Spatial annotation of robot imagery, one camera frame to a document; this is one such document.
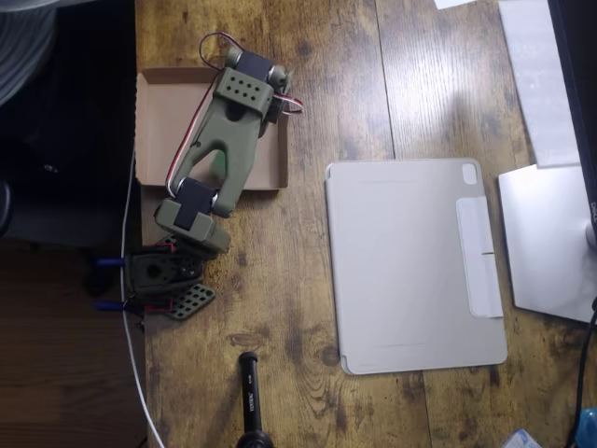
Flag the white cable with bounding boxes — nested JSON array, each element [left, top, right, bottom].
[[119, 144, 165, 448]]

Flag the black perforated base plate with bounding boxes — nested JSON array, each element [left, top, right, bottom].
[[153, 232, 216, 323]]

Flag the tablet in grey folio case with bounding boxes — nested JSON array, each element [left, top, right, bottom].
[[325, 157, 508, 376]]

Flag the silver monitor stand base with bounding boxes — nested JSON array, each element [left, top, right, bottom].
[[496, 163, 597, 324]]

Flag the black cylindrical handle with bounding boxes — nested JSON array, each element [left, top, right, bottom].
[[234, 351, 276, 448]]

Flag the red black servo wire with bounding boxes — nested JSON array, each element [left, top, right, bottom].
[[165, 31, 246, 197]]

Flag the black computer monitor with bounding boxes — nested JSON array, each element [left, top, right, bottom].
[[548, 0, 597, 225]]

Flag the white and blue box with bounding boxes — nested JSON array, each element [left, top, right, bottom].
[[502, 427, 545, 448]]

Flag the light blue round object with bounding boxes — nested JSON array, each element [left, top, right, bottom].
[[574, 406, 597, 448]]

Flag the black cable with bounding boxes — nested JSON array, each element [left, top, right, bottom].
[[569, 296, 597, 448]]

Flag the brown cardboard tray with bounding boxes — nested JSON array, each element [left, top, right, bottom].
[[133, 66, 290, 191]]

